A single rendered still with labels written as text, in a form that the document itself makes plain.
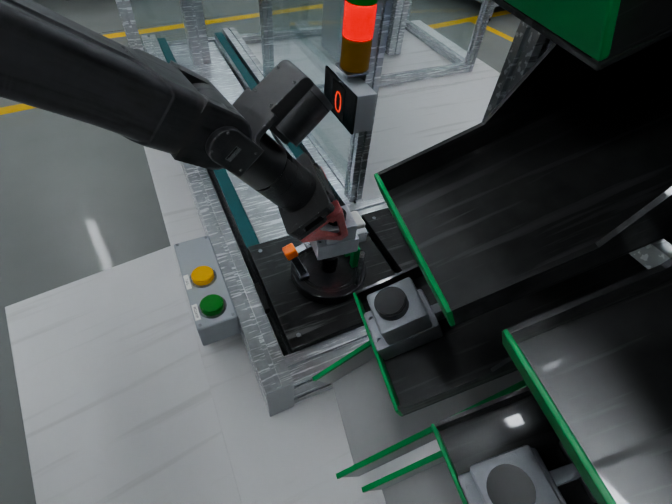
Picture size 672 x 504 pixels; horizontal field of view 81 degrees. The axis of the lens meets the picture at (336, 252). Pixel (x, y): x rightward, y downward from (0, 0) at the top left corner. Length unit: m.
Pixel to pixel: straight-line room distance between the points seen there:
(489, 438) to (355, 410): 0.24
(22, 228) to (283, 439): 2.10
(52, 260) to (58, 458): 1.63
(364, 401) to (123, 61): 0.47
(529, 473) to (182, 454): 0.55
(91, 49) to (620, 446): 0.37
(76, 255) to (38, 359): 1.44
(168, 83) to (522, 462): 0.37
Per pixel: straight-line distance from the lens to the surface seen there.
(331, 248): 0.57
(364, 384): 0.58
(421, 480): 0.56
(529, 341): 0.27
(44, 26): 0.31
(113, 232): 2.36
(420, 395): 0.40
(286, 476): 0.71
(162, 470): 0.75
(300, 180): 0.46
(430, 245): 0.29
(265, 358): 0.67
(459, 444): 0.40
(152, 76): 0.33
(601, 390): 0.26
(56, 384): 0.87
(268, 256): 0.77
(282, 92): 0.41
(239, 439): 0.73
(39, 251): 2.42
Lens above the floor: 1.56
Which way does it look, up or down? 49 degrees down
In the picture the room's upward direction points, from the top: 6 degrees clockwise
